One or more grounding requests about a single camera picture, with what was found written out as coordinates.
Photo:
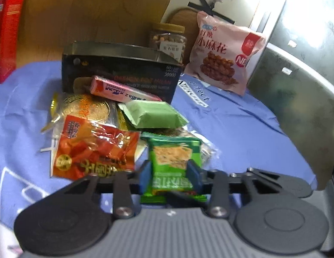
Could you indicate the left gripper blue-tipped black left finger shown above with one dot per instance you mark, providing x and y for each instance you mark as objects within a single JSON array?
[{"x": 78, "y": 216}]

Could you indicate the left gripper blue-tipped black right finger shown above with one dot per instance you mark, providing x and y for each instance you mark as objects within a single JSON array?
[{"x": 267, "y": 210}]

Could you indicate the red orange snack packet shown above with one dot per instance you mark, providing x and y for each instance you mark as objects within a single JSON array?
[{"x": 87, "y": 147}]

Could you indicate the green cracker packet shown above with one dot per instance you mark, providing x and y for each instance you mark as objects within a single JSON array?
[{"x": 167, "y": 178}]

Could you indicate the clear mooncake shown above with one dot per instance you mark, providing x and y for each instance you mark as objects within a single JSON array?
[{"x": 86, "y": 106}]

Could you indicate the light green bar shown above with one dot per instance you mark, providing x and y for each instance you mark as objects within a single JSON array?
[{"x": 152, "y": 115}]

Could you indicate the pink candy bar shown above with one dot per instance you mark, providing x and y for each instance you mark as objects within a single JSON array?
[{"x": 118, "y": 92}]

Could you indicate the blue patterned tablecloth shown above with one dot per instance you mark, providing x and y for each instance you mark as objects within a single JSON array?
[{"x": 245, "y": 132}]

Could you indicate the pink fried twist bag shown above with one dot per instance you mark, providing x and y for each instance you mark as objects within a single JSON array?
[{"x": 221, "y": 52}]

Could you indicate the black metal tin box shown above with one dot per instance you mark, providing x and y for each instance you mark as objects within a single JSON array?
[{"x": 142, "y": 68}]

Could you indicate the clear nut jar yellow lid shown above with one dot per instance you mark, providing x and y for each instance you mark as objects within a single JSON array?
[{"x": 169, "y": 39}]

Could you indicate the wooden cutting board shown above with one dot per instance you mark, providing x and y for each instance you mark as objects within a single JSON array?
[{"x": 186, "y": 17}]

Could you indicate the red gift bag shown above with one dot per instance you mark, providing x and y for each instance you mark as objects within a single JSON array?
[{"x": 10, "y": 11}]

